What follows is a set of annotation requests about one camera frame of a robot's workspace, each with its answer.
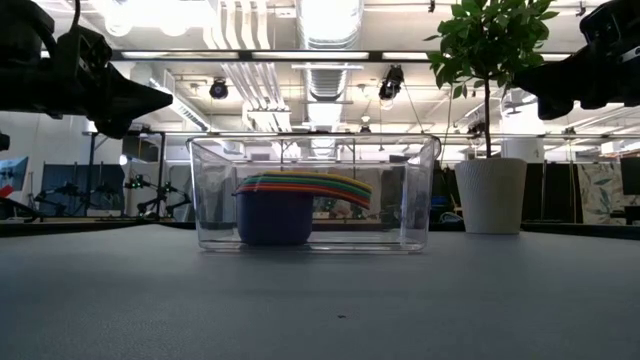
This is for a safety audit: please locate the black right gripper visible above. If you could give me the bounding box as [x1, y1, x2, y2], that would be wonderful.
[512, 0, 640, 122]

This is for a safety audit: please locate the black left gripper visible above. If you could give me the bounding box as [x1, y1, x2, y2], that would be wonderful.
[43, 25, 175, 141]

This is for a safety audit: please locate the teal measuring cup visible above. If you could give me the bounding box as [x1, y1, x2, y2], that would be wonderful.
[242, 177, 373, 201]

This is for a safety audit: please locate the red measuring cup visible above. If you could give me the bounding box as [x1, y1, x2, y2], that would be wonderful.
[237, 180, 372, 206]

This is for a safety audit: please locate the orange measuring cup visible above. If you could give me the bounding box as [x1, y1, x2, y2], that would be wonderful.
[233, 183, 372, 210]

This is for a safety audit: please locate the clear plastic basket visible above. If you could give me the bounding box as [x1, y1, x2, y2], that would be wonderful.
[186, 133, 442, 253]

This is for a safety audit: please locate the green leafy plant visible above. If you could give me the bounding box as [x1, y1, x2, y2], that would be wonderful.
[423, 0, 560, 160]

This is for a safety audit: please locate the black ceiling spotlight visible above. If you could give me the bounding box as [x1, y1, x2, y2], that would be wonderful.
[208, 78, 230, 101]
[378, 64, 405, 101]

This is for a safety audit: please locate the blue partition panel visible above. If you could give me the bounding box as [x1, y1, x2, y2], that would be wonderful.
[39, 162, 126, 217]

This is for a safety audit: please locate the floral printed panel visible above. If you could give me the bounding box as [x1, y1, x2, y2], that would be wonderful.
[577, 162, 624, 225]

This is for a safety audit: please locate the black monitor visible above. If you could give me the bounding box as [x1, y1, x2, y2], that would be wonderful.
[619, 156, 640, 197]

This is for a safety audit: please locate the blue lit monitor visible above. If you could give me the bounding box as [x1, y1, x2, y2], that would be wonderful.
[0, 156, 30, 194]

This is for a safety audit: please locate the white ribbed plant pot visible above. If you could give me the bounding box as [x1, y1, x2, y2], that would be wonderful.
[453, 157, 529, 235]

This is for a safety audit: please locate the grey table mat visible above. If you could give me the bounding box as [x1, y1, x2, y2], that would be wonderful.
[0, 223, 640, 360]

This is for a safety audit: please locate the black stand frame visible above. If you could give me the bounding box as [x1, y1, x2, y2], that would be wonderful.
[81, 129, 167, 220]

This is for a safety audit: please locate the black overhead frame bar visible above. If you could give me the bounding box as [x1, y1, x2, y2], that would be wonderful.
[39, 48, 576, 64]

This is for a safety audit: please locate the silver ventilation duct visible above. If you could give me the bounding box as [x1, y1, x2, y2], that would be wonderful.
[294, 0, 367, 126]

